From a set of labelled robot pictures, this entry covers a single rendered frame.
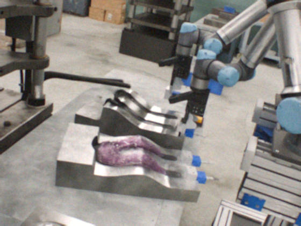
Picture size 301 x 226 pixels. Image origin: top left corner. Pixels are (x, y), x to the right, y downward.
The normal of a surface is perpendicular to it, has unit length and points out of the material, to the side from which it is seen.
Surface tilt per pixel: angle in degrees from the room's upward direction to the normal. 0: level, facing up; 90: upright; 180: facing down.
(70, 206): 0
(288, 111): 97
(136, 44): 90
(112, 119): 90
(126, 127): 90
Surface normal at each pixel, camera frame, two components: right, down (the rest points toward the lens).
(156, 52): -0.29, 0.34
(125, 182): 0.06, 0.43
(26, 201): 0.18, -0.89
